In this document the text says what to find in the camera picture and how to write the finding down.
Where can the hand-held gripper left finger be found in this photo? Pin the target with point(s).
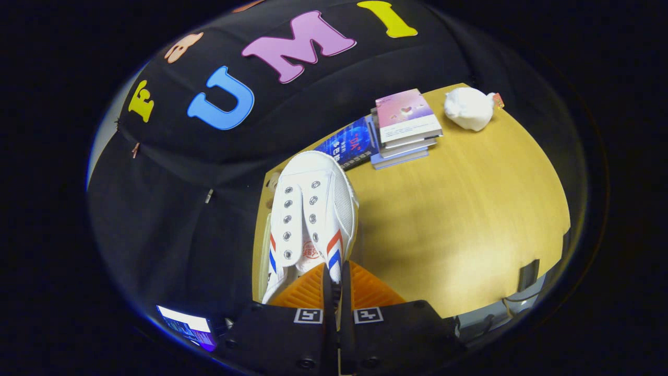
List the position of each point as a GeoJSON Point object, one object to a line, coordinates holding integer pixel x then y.
{"type": "Point", "coordinates": [282, 339]}

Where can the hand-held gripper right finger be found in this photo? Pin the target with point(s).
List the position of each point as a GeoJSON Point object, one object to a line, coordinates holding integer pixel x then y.
{"type": "Point", "coordinates": [396, 337]}

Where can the white canvas shoe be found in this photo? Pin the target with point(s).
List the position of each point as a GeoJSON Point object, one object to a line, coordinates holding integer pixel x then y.
{"type": "Point", "coordinates": [313, 209]}

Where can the computer monitor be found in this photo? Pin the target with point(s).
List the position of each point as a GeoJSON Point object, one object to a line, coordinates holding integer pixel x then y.
{"type": "Point", "coordinates": [188, 326]}

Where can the black table clamp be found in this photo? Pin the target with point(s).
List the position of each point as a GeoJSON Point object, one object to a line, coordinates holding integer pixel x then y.
{"type": "Point", "coordinates": [528, 275]}

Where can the black backdrop cloth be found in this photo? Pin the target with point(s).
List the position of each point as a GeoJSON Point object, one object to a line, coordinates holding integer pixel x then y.
{"type": "Point", "coordinates": [172, 224]}

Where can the white clip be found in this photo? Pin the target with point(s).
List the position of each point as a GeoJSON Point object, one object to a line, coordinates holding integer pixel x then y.
{"type": "Point", "coordinates": [209, 196]}

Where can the pale books under pink book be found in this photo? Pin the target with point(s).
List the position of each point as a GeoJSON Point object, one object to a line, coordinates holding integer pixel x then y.
{"type": "Point", "coordinates": [402, 158]}

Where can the dark blue book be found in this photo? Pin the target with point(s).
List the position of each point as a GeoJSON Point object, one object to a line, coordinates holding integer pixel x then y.
{"type": "Point", "coordinates": [352, 143]}

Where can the pink clothes peg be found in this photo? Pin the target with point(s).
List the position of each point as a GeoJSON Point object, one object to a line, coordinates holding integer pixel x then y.
{"type": "Point", "coordinates": [135, 150]}

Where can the white plush toy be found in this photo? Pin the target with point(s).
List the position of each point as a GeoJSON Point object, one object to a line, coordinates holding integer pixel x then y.
{"type": "Point", "coordinates": [469, 107]}

